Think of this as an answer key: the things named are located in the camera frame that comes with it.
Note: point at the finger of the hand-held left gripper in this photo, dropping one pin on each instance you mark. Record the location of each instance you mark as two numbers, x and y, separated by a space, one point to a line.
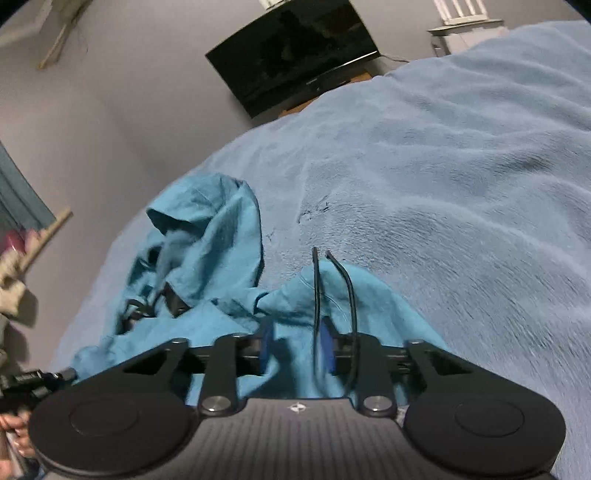
68 374

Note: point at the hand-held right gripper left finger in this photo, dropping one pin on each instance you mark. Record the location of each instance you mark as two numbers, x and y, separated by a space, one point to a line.
266 347

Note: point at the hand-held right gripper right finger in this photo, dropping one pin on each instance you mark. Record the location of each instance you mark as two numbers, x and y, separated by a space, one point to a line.
328 347

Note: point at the teal hooded zip jacket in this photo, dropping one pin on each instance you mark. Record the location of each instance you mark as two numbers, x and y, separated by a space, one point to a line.
217 240

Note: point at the person's left hand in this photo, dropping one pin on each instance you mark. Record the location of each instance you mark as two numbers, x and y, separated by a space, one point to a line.
16 434

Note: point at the wooden window sill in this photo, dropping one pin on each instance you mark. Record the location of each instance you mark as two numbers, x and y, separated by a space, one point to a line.
46 235

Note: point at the pink round toy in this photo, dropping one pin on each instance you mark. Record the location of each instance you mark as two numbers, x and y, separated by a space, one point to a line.
11 241

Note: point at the teal curtain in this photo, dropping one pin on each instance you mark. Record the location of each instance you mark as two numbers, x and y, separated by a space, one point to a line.
21 198

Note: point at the light blue fleece blanket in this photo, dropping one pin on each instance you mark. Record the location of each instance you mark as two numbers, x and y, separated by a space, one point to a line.
438 184

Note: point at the wooden monitor stand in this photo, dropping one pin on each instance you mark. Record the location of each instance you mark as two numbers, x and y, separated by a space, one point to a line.
318 94

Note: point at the black flat monitor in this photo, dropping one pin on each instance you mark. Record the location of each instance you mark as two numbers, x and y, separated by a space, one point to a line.
291 55

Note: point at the thin wooden rod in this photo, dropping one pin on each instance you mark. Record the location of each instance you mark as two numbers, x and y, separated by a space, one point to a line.
60 41

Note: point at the white antenna router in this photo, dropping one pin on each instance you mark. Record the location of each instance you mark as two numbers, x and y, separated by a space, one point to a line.
459 9

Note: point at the white wall power strip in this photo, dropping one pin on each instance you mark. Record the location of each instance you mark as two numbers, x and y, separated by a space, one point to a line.
272 2

